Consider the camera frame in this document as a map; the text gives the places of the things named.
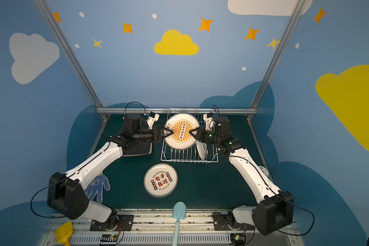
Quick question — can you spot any white round plate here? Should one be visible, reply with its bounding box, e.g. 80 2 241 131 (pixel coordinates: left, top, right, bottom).
164 113 200 150
196 141 208 161
143 164 178 198

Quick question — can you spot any black square plate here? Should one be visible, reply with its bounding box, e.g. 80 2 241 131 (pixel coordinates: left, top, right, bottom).
123 142 153 156

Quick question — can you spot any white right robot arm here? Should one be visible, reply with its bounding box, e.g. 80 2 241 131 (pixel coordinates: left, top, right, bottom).
189 116 294 236

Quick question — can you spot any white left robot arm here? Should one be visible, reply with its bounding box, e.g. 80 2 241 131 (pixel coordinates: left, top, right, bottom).
47 113 174 226

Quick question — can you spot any small printed cup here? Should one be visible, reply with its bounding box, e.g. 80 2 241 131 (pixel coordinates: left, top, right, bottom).
259 166 269 178

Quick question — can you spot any light blue toy shovel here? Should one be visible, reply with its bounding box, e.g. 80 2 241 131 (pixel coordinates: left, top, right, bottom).
172 202 187 246

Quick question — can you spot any blue dotted work glove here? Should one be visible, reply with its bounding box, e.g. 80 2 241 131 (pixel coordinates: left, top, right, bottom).
85 174 111 204

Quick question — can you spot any right circuit board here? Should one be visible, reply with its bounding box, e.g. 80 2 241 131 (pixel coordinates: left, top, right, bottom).
230 234 246 246

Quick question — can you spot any circuit board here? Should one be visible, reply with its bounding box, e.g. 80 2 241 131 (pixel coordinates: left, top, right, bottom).
100 234 118 243
230 234 246 246

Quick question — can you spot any left circuit board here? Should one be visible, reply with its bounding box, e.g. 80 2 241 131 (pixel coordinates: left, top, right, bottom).
100 234 118 243

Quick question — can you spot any yellow toy scoop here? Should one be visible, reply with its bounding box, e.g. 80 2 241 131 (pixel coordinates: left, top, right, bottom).
55 221 73 246

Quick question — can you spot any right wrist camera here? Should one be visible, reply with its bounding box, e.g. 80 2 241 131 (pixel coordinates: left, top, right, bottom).
203 112 214 130

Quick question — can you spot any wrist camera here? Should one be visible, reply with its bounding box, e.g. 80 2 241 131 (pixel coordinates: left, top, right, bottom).
147 111 159 129
203 112 214 130

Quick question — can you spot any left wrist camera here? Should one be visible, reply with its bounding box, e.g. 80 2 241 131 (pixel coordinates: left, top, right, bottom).
147 111 159 129

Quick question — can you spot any white wire dish rack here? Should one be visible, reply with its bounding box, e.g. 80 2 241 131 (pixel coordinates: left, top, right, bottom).
161 108 218 164

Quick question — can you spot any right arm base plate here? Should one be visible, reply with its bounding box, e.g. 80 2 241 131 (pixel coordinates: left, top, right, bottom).
212 213 255 231

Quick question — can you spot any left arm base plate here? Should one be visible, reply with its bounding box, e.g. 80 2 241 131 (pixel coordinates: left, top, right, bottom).
90 214 134 232

